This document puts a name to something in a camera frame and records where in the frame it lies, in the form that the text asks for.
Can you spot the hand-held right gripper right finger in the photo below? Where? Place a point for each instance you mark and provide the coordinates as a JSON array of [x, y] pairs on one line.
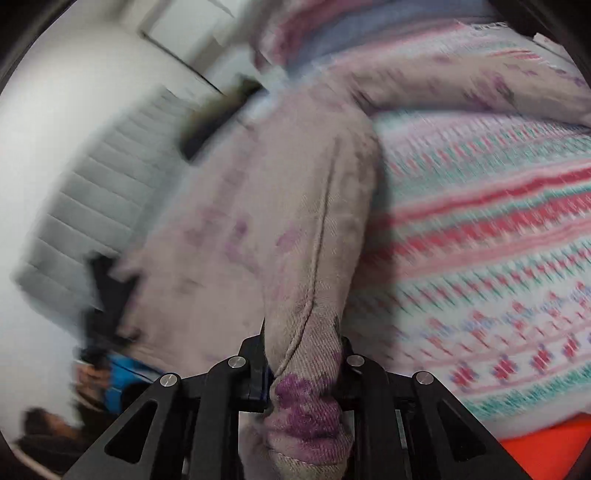
[[364, 383]]

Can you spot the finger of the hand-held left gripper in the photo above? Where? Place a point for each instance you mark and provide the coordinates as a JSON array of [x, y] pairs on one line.
[[107, 286]]

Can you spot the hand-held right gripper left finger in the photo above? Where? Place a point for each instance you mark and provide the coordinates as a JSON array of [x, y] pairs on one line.
[[255, 367]]

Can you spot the pink floral quilted garment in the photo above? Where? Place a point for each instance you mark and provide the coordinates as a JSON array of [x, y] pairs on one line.
[[277, 207]]

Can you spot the grey quilted headboard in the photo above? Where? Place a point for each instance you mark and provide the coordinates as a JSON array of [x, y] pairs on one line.
[[115, 184]]

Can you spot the striped patterned knit blanket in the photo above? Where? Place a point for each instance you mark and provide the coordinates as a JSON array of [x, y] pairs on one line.
[[485, 230]]

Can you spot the black puffer jacket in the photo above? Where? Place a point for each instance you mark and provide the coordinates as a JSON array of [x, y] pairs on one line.
[[212, 120]]

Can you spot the red cardboard box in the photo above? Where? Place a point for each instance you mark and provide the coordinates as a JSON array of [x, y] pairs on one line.
[[554, 452]]

